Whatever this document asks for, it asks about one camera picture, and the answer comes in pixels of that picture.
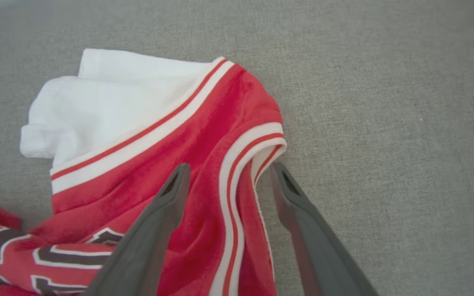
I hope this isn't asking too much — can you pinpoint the grey fabric sofa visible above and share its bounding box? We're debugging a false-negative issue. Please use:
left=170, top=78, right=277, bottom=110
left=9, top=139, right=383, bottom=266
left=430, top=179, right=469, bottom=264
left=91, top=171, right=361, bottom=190
left=0, top=0, right=474, bottom=296

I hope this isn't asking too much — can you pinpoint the red white basketball jersey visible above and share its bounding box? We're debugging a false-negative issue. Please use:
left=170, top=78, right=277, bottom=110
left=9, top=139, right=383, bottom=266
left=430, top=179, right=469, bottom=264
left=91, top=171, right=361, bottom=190
left=0, top=48, right=288, bottom=296

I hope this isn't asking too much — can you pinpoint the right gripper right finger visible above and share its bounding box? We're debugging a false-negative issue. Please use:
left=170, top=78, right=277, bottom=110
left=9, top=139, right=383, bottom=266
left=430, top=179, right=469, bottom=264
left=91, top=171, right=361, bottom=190
left=270, top=162, right=381, bottom=296

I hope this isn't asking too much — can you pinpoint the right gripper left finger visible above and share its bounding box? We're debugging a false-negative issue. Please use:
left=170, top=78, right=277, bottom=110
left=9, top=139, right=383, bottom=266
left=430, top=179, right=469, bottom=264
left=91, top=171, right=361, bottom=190
left=83, top=163, right=192, bottom=296

